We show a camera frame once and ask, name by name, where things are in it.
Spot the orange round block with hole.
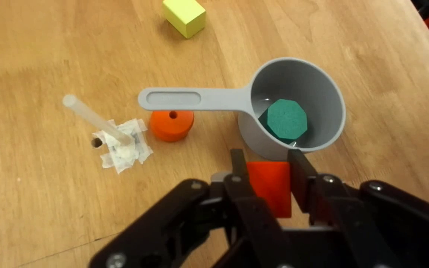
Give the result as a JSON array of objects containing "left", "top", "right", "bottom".
[{"left": 149, "top": 111, "right": 196, "bottom": 144}]

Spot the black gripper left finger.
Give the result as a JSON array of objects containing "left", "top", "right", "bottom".
[{"left": 88, "top": 150, "right": 289, "bottom": 268}]

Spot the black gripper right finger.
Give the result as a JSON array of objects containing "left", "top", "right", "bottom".
[{"left": 288, "top": 151, "right": 429, "bottom": 268}]

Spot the green octagonal block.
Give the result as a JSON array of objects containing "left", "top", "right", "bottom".
[{"left": 260, "top": 99, "right": 309, "bottom": 145}]

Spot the red-orange cube block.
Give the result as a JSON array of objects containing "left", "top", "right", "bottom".
[{"left": 248, "top": 162, "right": 292, "bottom": 218}]

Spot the yellow cube block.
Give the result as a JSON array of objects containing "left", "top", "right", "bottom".
[{"left": 163, "top": 0, "right": 207, "bottom": 39}]

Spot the grey plastic pot with handle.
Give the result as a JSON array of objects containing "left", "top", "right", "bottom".
[{"left": 137, "top": 59, "right": 348, "bottom": 160}]

